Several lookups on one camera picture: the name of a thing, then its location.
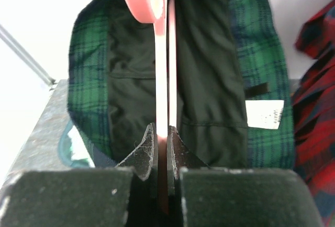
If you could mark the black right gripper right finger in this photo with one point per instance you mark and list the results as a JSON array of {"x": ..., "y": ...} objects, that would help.
[{"x": 178, "y": 156}]

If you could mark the thick pink plastic hanger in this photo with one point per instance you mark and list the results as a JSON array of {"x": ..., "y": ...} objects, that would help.
[{"x": 154, "y": 12}]

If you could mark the aluminium corner profile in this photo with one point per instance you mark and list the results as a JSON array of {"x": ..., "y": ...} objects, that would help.
[{"x": 23, "y": 54}]

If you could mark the red navy plaid skirt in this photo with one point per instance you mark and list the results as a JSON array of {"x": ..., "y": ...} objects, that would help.
[{"x": 313, "y": 108}]

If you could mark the green plaid garment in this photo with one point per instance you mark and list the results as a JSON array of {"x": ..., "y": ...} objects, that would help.
[{"x": 234, "y": 106}]

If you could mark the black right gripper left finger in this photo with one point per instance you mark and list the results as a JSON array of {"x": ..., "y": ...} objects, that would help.
[{"x": 143, "y": 161}]

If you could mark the teal plastic basin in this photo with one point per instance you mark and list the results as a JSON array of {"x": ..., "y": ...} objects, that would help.
[{"x": 71, "y": 149}]

